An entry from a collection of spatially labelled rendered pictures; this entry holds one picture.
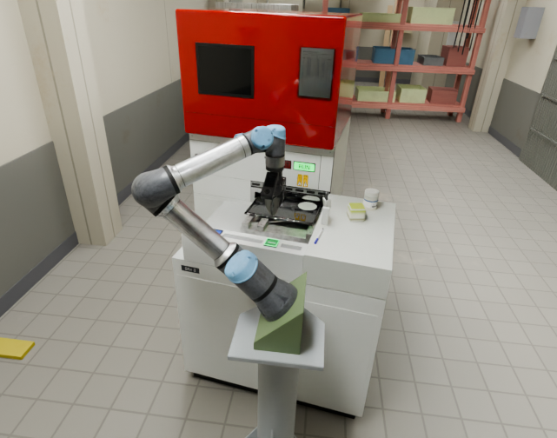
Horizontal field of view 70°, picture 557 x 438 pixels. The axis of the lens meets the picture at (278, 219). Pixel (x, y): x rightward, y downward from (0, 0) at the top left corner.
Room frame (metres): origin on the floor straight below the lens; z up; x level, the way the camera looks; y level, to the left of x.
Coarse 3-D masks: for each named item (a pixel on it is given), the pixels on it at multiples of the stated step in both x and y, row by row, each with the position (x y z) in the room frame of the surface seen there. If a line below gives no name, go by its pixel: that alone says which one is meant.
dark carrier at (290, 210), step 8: (272, 200) 1.99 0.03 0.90; (288, 200) 1.99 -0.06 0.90; (296, 200) 2.00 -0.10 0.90; (304, 200) 2.00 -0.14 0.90; (256, 208) 1.89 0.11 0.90; (264, 208) 1.89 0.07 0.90; (272, 208) 1.89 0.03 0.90; (280, 208) 1.90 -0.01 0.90; (288, 208) 1.90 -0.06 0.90; (296, 208) 1.90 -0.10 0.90; (280, 216) 1.80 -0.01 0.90; (288, 216) 1.80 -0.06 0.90; (296, 216) 1.80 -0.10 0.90; (304, 216) 1.81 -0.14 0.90; (312, 216) 1.81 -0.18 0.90
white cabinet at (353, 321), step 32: (192, 288) 1.48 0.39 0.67; (224, 288) 1.44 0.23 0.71; (320, 288) 1.33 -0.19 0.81; (192, 320) 1.49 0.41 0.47; (224, 320) 1.44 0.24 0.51; (352, 320) 1.29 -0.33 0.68; (192, 352) 1.49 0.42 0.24; (224, 352) 1.45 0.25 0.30; (352, 352) 1.29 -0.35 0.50; (256, 384) 1.40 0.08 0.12; (320, 384) 1.32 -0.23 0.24; (352, 384) 1.28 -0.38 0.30; (352, 416) 1.32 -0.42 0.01
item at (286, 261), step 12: (228, 240) 1.45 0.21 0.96; (240, 240) 1.46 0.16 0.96; (252, 240) 1.47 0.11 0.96; (264, 240) 1.46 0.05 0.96; (192, 252) 1.48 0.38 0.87; (204, 252) 1.47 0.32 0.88; (252, 252) 1.41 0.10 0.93; (264, 252) 1.40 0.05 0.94; (276, 252) 1.38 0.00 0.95; (288, 252) 1.37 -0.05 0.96; (300, 252) 1.38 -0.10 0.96; (264, 264) 1.40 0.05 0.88; (276, 264) 1.38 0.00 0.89; (288, 264) 1.37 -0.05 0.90; (300, 264) 1.36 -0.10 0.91; (288, 276) 1.37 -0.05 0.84
